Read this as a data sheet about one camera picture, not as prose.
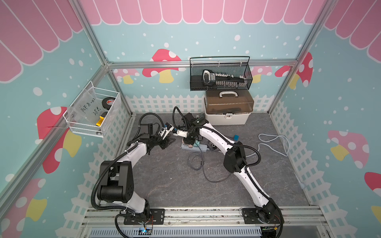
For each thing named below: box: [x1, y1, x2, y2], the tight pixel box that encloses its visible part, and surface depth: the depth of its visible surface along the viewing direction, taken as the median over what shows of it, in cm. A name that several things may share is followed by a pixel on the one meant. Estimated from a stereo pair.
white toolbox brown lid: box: [204, 89, 254, 126], surface depth 105 cm
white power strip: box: [181, 143, 208, 153], surface depth 99 cm
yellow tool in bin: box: [95, 116, 105, 127], surface depth 64 cm
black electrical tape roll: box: [101, 96, 117, 111], surface depth 81 cm
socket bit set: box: [202, 69, 248, 88], surface depth 91 cm
